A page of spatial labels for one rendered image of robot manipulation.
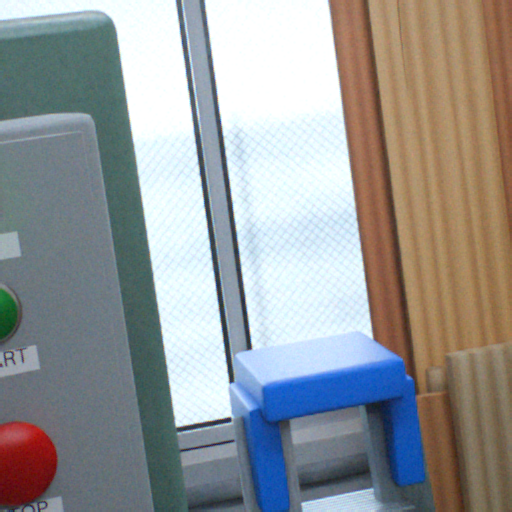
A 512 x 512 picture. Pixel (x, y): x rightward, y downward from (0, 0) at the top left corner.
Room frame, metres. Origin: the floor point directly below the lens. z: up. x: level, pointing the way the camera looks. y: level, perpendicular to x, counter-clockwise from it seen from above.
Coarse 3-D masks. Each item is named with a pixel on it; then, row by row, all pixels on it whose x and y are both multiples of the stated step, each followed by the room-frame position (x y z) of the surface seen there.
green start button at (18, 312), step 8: (0, 288) 0.42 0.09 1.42; (8, 288) 0.42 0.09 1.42; (0, 296) 0.42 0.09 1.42; (8, 296) 0.42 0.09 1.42; (16, 296) 0.42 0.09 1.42; (0, 304) 0.41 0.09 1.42; (8, 304) 0.42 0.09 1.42; (16, 304) 0.42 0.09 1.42; (0, 312) 0.41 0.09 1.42; (8, 312) 0.42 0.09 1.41; (16, 312) 0.42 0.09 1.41; (0, 320) 0.41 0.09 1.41; (8, 320) 0.42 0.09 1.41; (16, 320) 0.42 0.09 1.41; (0, 328) 0.41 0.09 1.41; (8, 328) 0.42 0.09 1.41; (16, 328) 0.42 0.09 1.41; (0, 336) 0.41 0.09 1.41; (8, 336) 0.42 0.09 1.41
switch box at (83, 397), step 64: (0, 128) 0.43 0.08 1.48; (64, 128) 0.43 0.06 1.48; (0, 192) 0.42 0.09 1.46; (64, 192) 0.43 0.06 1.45; (64, 256) 0.43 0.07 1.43; (64, 320) 0.43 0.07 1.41; (0, 384) 0.42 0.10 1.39; (64, 384) 0.43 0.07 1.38; (128, 384) 0.44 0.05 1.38; (64, 448) 0.43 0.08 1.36; (128, 448) 0.43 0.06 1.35
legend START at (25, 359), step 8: (0, 352) 0.42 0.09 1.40; (8, 352) 0.42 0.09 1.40; (16, 352) 0.42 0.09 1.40; (24, 352) 0.42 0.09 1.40; (32, 352) 0.42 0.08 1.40; (0, 360) 0.42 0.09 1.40; (8, 360) 0.42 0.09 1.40; (16, 360) 0.42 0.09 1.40; (24, 360) 0.42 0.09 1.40; (32, 360) 0.42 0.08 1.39; (0, 368) 0.42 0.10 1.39; (8, 368) 0.42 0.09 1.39; (16, 368) 0.42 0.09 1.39; (24, 368) 0.42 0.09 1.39; (32, 368) 0.42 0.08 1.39; (0, 376) 0.42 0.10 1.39
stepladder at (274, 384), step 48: (336, 336) 1.36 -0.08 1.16; (240, 384) 1.32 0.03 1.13; (288, 384) 1.20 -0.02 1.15; (336, 384) 1.21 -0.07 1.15; (384, 384) 1.22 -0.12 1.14; (240, 432) 1.25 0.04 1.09; (288, 432) 1.25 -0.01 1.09; (384, 432) 1.27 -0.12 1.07; (240, 480) 1.26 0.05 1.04; (288, 480) 1.25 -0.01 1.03; (384, 480) 1.26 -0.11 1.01
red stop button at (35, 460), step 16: (0, 432) 0.41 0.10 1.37; (16, 432) 0.41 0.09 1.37; (32, 432) 0.41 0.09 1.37; (0, 448) 0.41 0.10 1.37; (16, 448) 0.41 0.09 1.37; (32, 448) 0.41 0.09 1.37; (48, 448) 0.41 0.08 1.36; (0, 464) 0.41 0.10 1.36; (16, 464) 0.41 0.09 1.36; (32, 464) 0.41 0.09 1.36; (48, 464) 0.41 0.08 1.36; (0, 480) 0.41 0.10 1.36; (16, 480) 0.41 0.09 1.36; (32, 480) 0.41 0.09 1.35; (48, 480) 0.41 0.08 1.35; (0, 496) 0.41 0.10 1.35; (16, 496) 0.41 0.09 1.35; (32, 496) 0.41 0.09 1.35
